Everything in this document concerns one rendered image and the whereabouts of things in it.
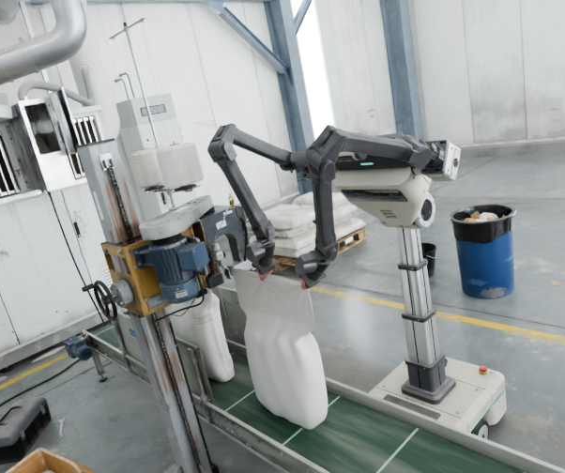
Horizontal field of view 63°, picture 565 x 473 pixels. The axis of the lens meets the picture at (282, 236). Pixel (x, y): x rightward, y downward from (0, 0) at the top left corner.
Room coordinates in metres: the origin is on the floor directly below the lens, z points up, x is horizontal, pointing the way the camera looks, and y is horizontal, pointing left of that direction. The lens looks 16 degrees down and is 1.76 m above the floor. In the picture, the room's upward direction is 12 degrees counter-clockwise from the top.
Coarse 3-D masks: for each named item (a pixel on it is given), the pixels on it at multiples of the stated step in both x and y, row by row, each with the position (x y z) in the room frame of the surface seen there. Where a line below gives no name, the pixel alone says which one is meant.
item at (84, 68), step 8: (80, 64) 4.98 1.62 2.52; (88, 64) 4.99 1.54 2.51; (88, 72) 4.93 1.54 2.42; (32, 80) 4.10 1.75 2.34; (88, 80) 4.89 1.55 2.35; (24, 88) 4.01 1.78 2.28; (32, 88) 4.10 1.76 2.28; (40, 88) 4.17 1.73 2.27; (48, 88) 4.22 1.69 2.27; (56, 88) 4.29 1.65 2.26; (64, 88) 4.37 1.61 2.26; (88, 88) 4.87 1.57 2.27; (24, 96) 3.99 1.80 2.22; (72, 96) 4.45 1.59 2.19; (80, 96) 4.54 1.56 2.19; (88, 96) 4.86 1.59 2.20; (88, 104) 4.69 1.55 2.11
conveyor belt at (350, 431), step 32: (224, 384) 2.24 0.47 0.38; (256, 416) 1.91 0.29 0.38; (352, 416) 1.77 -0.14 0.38; (384, 416) 1.73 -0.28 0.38; (288, 448) 1.65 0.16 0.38; (320, 448) 1.62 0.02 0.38; (352, 448) 1.58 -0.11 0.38; (384, 448) 1.54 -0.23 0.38; (416, 448) 1.51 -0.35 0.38; (448, 448) 1.48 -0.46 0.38
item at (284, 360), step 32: (256, 288) 1.95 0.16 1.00; (288, 288) 1.78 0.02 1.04; (256, 320) 1.94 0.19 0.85; (288, 320) 1.81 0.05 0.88; (256, 352) 1.90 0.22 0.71; (288, 352) 1.75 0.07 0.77; (256, 384) 1.95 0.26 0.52; (288, 384) 1.76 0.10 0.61; (320, 384) 1.75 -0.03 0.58; (288, 416) 1.80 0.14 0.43; (320, 416) 1.74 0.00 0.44
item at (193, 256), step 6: (186, 246) 1.77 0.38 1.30; (192, 246) 1.75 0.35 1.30; (198, 246) 1.74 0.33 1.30; (204, 246) 1.78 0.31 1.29; (180, 252) 1.72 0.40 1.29; (186, 252) 1.71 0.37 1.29; (192, 252) 1.70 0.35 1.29; (198, 252) 1.73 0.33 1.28; (204, 252) 1.77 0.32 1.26; (180, 258) 1.73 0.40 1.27; (186, 258) 1.71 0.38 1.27; (192, 258) 1.70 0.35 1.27; (198, 258) 1.72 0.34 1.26; (204, 258) 1.76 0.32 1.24; (180, 264) 1.73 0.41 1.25; (186, 264) 1.72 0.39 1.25; (192, 264) 1.70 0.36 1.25; (198, 264) 1.72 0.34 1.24; (204, 264) 1.75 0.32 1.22; (198, 270) 1.75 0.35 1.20
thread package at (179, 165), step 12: (180, 144) 1.88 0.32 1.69; (192, 144) 1.88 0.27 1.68; (168, 156) 1.83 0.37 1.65; (180, 156) 1.83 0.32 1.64; (192, 156) 1.86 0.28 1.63; (168, 168) 1.83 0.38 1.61; (180, 168) 1.82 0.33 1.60; (192, 168) 1.85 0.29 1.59; (168, 180) 1.84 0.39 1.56; (180, 180) 1.82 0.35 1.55; (192, 180) 1.84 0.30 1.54
